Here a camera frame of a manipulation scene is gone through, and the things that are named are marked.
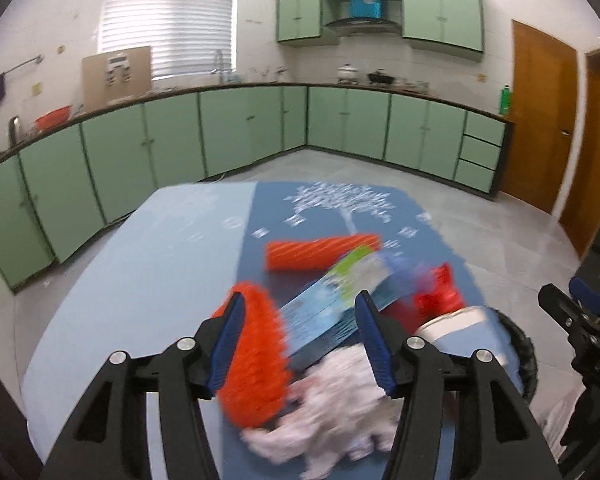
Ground orange foam net sleeve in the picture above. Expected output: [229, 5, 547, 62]
[219, 282, 291, 429]

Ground white tissue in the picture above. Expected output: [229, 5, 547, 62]
[242, 344, 403, 479]

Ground green lower kitchen cabinets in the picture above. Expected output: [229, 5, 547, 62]
[0, 84, 513, 289]

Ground white paper cup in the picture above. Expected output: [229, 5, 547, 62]
[415, 306, 524, 393]

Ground brown wooden door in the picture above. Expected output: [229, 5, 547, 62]
[501, 21, 578, 214]
[559, 49, 600, 258]

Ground red plastic bag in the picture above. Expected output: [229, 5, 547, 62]
[382, 262, 467, 334]

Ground light blue table cover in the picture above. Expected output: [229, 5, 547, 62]
[22, 182, 257, 458]

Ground blue paper carton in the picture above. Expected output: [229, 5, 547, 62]
[279, 246, 414, 374]

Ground green bottle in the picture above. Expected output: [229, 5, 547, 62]
[498, 84, 512, 116]

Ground orange foam net roll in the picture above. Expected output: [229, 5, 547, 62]
[264, 233, 381, 272]

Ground blue tree-print table mat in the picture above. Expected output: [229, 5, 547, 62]
[222, 182, 484, 479]

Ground black wok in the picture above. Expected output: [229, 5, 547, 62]
[367, 70, 394, 87]

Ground orange plastic basin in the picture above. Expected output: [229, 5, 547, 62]
[34, 105, 72, 132]

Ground white cooking pot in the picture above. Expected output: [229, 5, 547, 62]
[337, 64, 360, 84]

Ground brown cardboard box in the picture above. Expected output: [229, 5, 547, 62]
[81, 46, 152, 113]

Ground range hood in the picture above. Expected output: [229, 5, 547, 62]
[325, 18, 402, 37]

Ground blue box on hood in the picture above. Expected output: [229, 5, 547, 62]
[349, 0, 384, 20]

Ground chrome sink faucet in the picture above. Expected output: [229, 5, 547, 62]
[212, 50, 225, 84]

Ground white window blind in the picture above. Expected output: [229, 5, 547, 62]
[97, 0, 237, 79]

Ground wall towel bar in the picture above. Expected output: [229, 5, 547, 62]
[0, 54, 44, 78]

